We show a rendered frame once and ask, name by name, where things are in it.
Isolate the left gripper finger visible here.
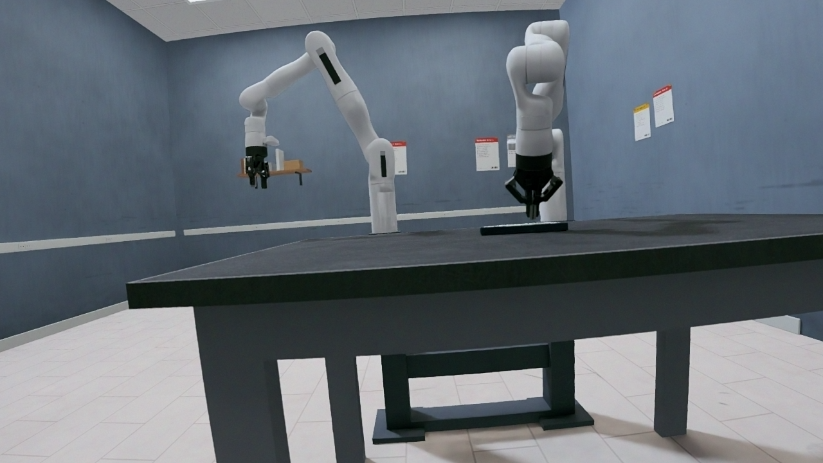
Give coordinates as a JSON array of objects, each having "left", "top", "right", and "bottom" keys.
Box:
[
  {"left": 504, "top": 177, "right": 534, "bottom": 220},
  {"left": 532, "top": 175, "right": 563, "bottom": 220}
]

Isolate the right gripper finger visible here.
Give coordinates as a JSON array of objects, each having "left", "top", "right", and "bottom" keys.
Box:
[
  {"left": 257, "top": 162, "right": 270, "bottom": 189},
  {"left": 245, "top": 156, "right": 262, "bottom": 187}
]

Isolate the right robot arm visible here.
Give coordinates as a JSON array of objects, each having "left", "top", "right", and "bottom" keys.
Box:
[{"left": 239, "top": 31, "right": 397, "bottom": 233}]

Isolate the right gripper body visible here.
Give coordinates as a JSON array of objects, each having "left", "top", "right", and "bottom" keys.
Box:
[{"left": 246, "top": 146, "right": 267, "bottom": 172}]

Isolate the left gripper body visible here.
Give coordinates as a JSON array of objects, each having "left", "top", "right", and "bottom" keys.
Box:
[{"left": 513, "top": 152, "right": 554, "bottom": 190}]

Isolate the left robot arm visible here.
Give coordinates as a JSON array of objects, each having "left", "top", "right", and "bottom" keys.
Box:
[{"left": 507, "top": 20, "right": 570, "bottom": 222}]

